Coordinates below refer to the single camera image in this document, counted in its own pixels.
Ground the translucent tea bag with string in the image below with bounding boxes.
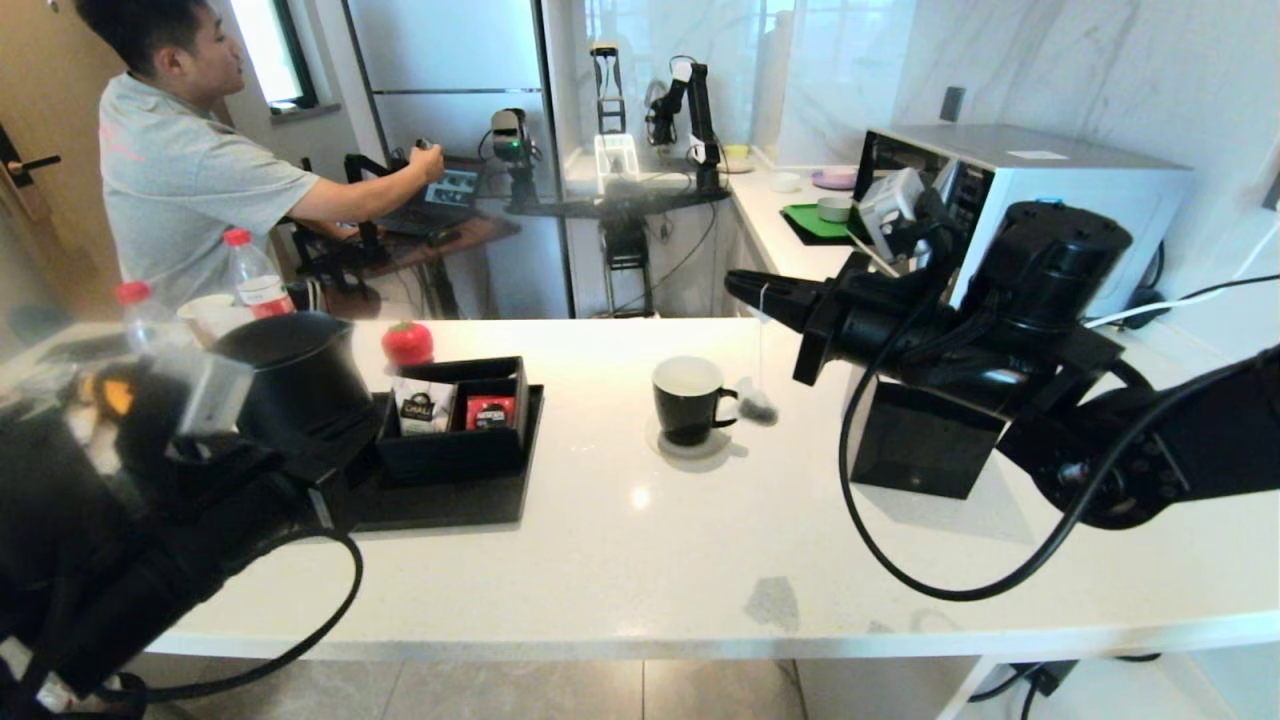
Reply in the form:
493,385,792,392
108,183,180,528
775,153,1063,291
738,285,782,427

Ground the black electric kettle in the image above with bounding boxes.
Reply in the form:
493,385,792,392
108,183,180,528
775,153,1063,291
213,311,378,456

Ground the white packet with black logo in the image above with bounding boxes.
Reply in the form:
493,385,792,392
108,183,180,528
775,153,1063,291
395,378,458,436

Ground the black compartment box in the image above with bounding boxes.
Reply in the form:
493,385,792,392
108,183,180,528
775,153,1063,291
377,356,531,480

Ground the red snack packet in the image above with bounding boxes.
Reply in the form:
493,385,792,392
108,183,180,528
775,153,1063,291
465,396,517,432

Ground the green tray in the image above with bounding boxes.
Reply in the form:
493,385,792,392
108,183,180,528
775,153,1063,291
780,203,863,248

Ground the black tissue box white lid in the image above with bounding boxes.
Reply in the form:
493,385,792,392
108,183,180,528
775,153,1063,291
847,370,1013,500

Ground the black mug white inside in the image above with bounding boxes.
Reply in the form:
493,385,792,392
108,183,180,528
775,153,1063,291
652,355,742,447

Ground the round pale coaster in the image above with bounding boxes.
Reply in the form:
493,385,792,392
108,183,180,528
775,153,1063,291
645,425,732,461

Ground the black rectangular serving tray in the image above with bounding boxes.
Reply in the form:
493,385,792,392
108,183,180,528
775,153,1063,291
345,385,547,531

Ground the paper cup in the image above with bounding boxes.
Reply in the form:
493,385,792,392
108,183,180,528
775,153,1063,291
176,293,253,343

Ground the black white robot joint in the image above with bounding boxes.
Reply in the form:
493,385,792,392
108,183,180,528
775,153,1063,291
645,56,732,194

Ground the red label water bottle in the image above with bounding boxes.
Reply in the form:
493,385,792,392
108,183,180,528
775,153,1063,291
114,281,203,363

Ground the red tomato shaped timer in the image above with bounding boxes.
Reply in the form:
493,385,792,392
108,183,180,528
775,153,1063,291
380,320,435,368

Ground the clear water bottle red cap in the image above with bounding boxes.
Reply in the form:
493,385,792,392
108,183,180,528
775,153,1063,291
221,228,297,320

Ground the silver microwave oven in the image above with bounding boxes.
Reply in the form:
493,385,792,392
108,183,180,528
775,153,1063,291
853,124,1194,321

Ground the brown wooden desk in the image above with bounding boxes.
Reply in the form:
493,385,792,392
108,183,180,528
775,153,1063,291
345,215,521,319

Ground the man in grey t-shirt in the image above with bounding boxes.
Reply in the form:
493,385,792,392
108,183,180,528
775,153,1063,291
75,0,447,313

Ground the black laptop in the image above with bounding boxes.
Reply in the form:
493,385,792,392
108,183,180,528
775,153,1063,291
385,160,486,238

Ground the dark framed window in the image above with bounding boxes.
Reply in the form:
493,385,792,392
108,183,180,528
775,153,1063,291
228,0,321,116

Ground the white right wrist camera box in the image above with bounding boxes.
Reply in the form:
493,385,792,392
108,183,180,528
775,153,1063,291
857,167,928,253

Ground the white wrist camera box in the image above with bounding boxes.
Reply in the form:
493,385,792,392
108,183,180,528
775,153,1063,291
178,350,257,438
857,167,928,253

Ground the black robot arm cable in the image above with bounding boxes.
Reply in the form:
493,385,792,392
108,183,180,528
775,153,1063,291
100,528,367,703

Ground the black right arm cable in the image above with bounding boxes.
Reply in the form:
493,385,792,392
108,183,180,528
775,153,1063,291
837,300,1280,603

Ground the black upright bracket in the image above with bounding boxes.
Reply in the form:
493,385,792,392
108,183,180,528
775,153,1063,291
590,41,629,136

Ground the black plug and cable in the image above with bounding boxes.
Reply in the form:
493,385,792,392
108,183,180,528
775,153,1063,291
965,655,1166,720

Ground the black door handle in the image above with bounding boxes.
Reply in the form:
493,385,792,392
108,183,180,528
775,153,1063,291
0,125,63,191

